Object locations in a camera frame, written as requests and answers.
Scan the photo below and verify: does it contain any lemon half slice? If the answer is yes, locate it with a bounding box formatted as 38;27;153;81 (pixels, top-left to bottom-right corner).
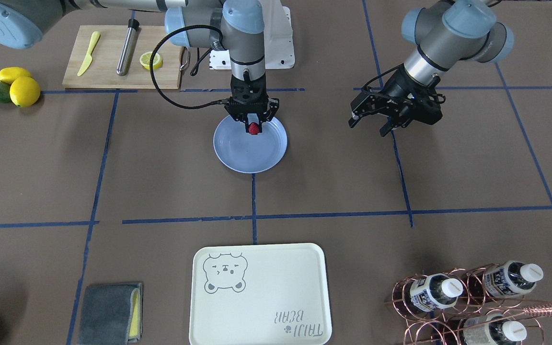
139;52;163;70

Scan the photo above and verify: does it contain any whole yellow lemon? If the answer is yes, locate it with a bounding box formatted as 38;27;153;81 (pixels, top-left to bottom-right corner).
10;76;41;107

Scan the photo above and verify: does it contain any drink bottle white cap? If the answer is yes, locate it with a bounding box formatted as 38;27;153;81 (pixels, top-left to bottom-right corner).
406;274;464;314

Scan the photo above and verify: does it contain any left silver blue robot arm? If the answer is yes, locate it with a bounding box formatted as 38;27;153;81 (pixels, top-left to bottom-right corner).
348;0;515;136

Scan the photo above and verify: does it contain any blue round plate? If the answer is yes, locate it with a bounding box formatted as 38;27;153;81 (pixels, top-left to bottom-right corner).
213;116;288;174

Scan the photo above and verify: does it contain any cream bear tray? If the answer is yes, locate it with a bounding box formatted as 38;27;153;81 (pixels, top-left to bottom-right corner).
189;243;333;345

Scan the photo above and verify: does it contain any steel black handled rod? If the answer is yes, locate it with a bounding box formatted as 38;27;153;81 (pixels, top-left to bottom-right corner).
116;18;139;76

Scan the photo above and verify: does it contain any copper wire bottle rack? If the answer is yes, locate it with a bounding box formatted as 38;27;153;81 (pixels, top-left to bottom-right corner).
385;264;552;345

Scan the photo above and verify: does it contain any grey yellow folded cloth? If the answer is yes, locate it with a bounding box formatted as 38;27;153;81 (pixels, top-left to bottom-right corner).
77;282;144;345

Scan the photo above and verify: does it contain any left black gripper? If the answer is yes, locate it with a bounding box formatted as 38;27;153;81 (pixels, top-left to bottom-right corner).
348;65;444;137

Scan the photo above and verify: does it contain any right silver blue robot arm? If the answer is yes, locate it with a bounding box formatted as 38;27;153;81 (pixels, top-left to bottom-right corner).
0;0;279;135

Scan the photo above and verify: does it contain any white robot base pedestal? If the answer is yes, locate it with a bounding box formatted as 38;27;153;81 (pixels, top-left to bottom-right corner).
222;0;296;69

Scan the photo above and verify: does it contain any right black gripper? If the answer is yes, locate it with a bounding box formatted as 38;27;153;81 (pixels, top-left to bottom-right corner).
224;79;280;134

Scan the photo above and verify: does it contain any wooden cutting board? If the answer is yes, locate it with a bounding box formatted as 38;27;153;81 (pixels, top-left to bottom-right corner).
63;25;166;89

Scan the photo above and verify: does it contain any yellow plastic knife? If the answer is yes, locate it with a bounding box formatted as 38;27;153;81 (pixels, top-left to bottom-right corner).
77;31;101;77

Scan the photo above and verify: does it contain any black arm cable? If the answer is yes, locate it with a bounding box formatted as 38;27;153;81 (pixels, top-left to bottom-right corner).
149;25;231;110

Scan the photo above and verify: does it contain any red strawberry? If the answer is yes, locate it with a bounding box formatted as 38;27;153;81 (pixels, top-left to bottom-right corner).
248;122;261;135

